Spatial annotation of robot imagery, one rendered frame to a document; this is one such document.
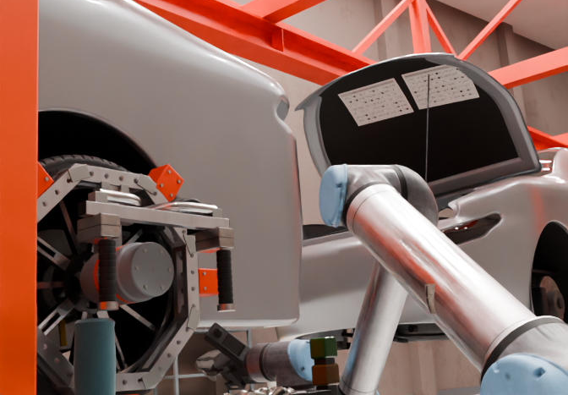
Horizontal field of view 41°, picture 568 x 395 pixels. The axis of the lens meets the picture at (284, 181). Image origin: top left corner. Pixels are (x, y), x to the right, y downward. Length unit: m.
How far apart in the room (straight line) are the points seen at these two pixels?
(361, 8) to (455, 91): 7.13
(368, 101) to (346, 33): 6.36
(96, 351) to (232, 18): 4.46
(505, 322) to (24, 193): 0.81
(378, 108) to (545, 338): 4.23
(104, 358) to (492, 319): 0.92
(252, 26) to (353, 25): 5.71
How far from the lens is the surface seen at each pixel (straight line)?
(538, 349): 1.03
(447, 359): 11.68
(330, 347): 1.49
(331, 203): 1.42
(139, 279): 1.78
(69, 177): 1.89
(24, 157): 1.39
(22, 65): 1.45
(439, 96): 5.00
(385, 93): 5.09
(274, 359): 1.78
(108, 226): 1.65
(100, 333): 1.73
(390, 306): 1.63
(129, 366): 2.04
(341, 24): 11.48
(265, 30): 6.19
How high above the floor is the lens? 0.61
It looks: 13 degrees up
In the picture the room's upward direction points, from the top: 4 degrees counter-clockwise
